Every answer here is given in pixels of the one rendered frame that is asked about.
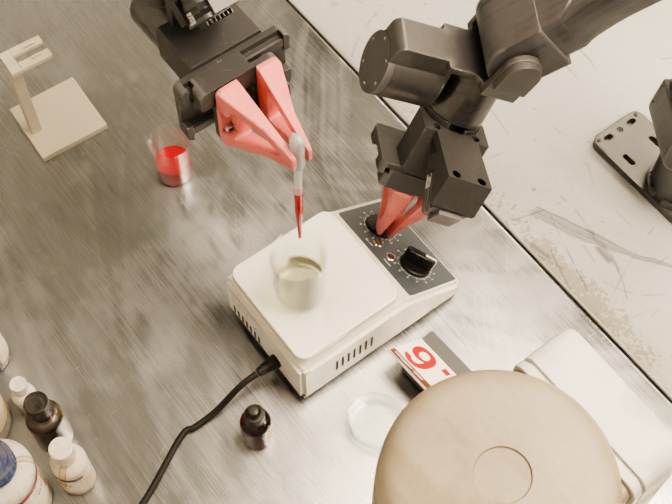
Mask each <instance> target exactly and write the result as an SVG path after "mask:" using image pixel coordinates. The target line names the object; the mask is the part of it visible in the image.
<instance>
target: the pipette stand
mask: <svg viewBox="0 0 672 504"><path fill-rule="evenodd" d="M42 45H43V41H42V40H41V38H40V37H39V36H38V35H37V36H35V37H33V38H31V39H29V40H27V41H25V42H23V43H21V44H19V45H17V46H15V47H13V48H11V49H9V50H7V51H5V52H3V53H1V54H0V60H1V61H2V63H3V64H4V67H5V69H6V72H7V74H8V77H9V80H10V82H11V85H12V87H13V90H14V92H15V95H16V98H17V100H18V103H19V105H17V106H15V107H13V108H11V109H10V112H11V114H12V116H13V117H14V119H15V120H16V122H17V123H18V125H19V126H20V128H21V129H22V131H23V132H24V133H25V135H26V136H27V138H28V139H29V141H30V142H31V144H32V145H33V147H34V148H35V150H36V151H37V153H38V154H39V156H40V157H41V159H42V160H43V162H46V161H48V160H50V159H51V158H53V157H55V156H57V155H59V154H61V153H63V152H65V151H67V150H68V149H70V148H72V147H74V146H76V145H78V144H80V143H82V142H84V141H85V140H87V139H89V138H91V137H93V136H95V135H97V134H99V133H101V132H102V131H104V130H106V129H108V127H107V124H106V123H105V121H104V120H103V119H102V117H101V116H100V114H99V113H98V112H97V110H96V109H95V107H94V106H93V105H92V103H91V102H90V101H89V99H88V98H87V96H86V95H85V94H84V92H83V91H82V89H81V88H80V87H79V85H78V84H77V82H76V81H75V80H74V78H73V77H72V78H70V79H68V80H66V81H64V82H62V83H60V84H58V85H56V86H54V87H52V88H50V89H48V90H46V91H44V92H42V93H40V94H38V95H36V96H34V97H33V98H31V97H30V94H29V92H28V89H27V86H26V84H25V81H24V78H23V76H22V73H23V72H25V71H27V70H29V69H31V68H33V67H35V66H37V65H39V64H41V63H43V62H45V61H47V60H49V59H51V58H53V56H52V54H51V52H50V51H49V50H48V48H47V49H45V50H43V51H40V52H38V53H36V54H34V55H32V56H31V57H29V58H27V59H25V60H23V61H21V62H19V63H17V61H16V60H15V59H16V58H18V57H20V56H22V55H24V54H26V53H28V52H30V51H32V50H34V49H36V48H38V47H40V46H42Z"/></svg>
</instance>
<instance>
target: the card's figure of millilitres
mask: <svg viewBox="0 0 672 504"><path fill-rule="evenodd" d="M397 350H398V351H399V352H400V354H401V355H402V356H403V357H404V358H405V359H406V360H407V361H408V362H409V363H410V364H411V365H412V366H413V367H414V368H415V369H416V370H417V372H418V373H419V374H420V375H421V376H422V377H423V378H424V379H425V380H426V381H427V382H428V383H429V384H430V385H431V386H432V385H434V384H435V383H437V382H439V381H442V380H444V379H446V378H449V377H451V376H454V375H453V374H452V373H451V372H450V371H449V370H448V369H447V368H446V367H445V366H444V365H443V364H442V363H441V362H440V361H439V360H438V359H437V358H436V357H435V356H434V355H433V354H432V353H431V352H430V350H429V349H428V348H427V347H426V346H425V345H424V344H423V343H422V342H421V341H419V342H416V343H413V344H410V345H408V346H405V347H402V348H399V349H397Z"/></svg>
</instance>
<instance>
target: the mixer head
mask: <svg viewBox="0 0 672 504"><path fill-rule="evenodd" d="M671 475H672V431H671V430H670V429H669V428H668V427H667V426H666V425H665V424H664V423H663V422H662V421H661V420H660V418H659V417H658V416H657V415H656V414H655V413H654V412H653V411H652V410H651V409H650V408H649V407H648V406H647V405H646V404H645V403H644V402H643V401H642V399H641V398H640V397H639V396H638V395H637V394H636V393H635V392H634V391H633V390H632V389H631V388H630V387H629V386H628V385H627V384H626V383H625V381H624V380H623V379H622V378H621V377H620V376H619V375H618V374H617V373H616V372H615V371H614V370H613V369H612V368H611V367H610V366H609V365H608V363H607V362H606V361H605V360H604V359H603V358H602V357H601V356H600V355H599V354H598V353H597V352H596V351H595V350H594V349H593V348H592V347H591V346H590V344H589V343H588V342H587V341H586V340H585V339H584V338H583V337H582V336H581V335H580V334H579V333H578V332H577V331H575V330H573V329H564V330H562V331H561V332H559V333H558V334H557V335H555V336H554V337H553V338H551V339H550V340H549V341H547V342H546V343H545V344H543V345H542V346H541V347H539V348H538V349H536V350H535V351H534V352H532V353H531V354H530V355H528V356H527V357H526V358H525V359H524V360H522V361H520V362H519V363H518V364H516V365H515V366H514V369H513V371H508V370H476V371H470V372H465V373H461V374H457V375H454V376H451V377H449V378H446V379H444V380H442V381H439V382H437V383H435V384H434V385H432V386H430V387H428V388H427V389H425V390H424V391H422V392H421V393H420V394H418V395H417V396H416V397H415V398H414V399H413V400H411V401H410V402H409V403H408V404H407V405H406V407H405V408H404V409H403V410H402V411H401V412H400V414H399V415H398V416H397V418H396V419H395V421H394V422H393V424H392V426H391V427H390V429H389V431H388V433H387V435H386V438H385V440H384V442H383V445H382V448H381V451H380V455H379V458H378V461H377V465H376V470H375V476H374V485H373V494H372V504H648V503H649V502H650V501H651V499H652V498H653V497H654V496H655V494H656V493H657V492H658V491H659V490H660V488H661V487H662V486H663V485H664V483H665V482H666V481H667V480H668V479H669V477H670V476H671Z"/></svg>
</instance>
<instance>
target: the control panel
mask: <svg viewBox="0 0 672 504"><path fill-rule="evenodd" d="M380 204H381V201H380V202H376V203H373V204H369V205H365V206H362V207H358V208H355V209H351V210H347V211H344V212H340V213H338V214H339V215H340V217H341V218H342V219H343V220H344V221H345V222H346V223H347V225H348V226H349V227H350V228H351V229H352V230H353V231H354V233H355V234H356V235H357V236H358V237H359V238H360V240H361V241H362V242H363V243H364V244H365V245H366V246H367V248H368V249H369V250H370V251H371V252H372V253H373V254H374V256H375V257H376V258H377V259H378V260H379V261H380V262H381V264H382V265H383V266H384V267H385V268H386V269H387V271H388V272H389V273H390V274H391V275H392V276H393V277H394V279H395V280H396V281H397V282H398V283H399V284H400V285H401V287H402V288H403V289H404V290H405V291H406V292H407V293H408V294H409V295H410V296H412V295H415V294H418V293H421V292H423V291H426V290H429V289H432V288H434V287H437V286H440V285H442V284H445V283H448V282H451V281H453V280H455V279H456V278H455V277H454V276H453V275H452V274H451V273H450V272H449V271H448V269H447V268H446V267H445V266H444V265H443V264H442V263H441V262H440V261H439V259H438V258H437V257H436V256H435V255H434V254H433V253H432V252H431V251H430V249H429V248H428V247H427V246H426V245H425V244H424V243H423V242H422V241H421V239H420V238H419V237H418V236H417V235H416V234H415V233H414V232H413V231H412V229H411V228H410V227H409V226H407V227H406V228H404V229H403V230H401V231H400V232H398V233H397V234H395V235H394V236H393V237H391V238H382V237H379V236H377V235H375V234H374V233H372V232H371V231H370V230H369V228H368V227H367V225H366V219H367V217H368V216H369V215H371V214H378V213H379V208H380ZM376 239H379V240H381V241H382V245H377V244H376V243H375V240H376ZM408 246H413V247H415V248H417V249H419V250H421V251H422V252H424V253H426V254H428V255H430V256H432V257H434V258H435V259H436V261H437V263H436V264H435V266H434V267H433V269H432V270H431V271H430V272H429V274H428V275H427V276H426V277H423V278H419V277H415V276H413V275H411V274H409V273H408V272H407V271H405V269H404V268H403V267H402V265H401V262H400V259H401V257H402V255H403V254H404V252H405V251H406V249H407V248H408ZM389 253H391V254H393V255H394V257H395V258H394V259H390V258H388V256H387V254H389Z"/></svg>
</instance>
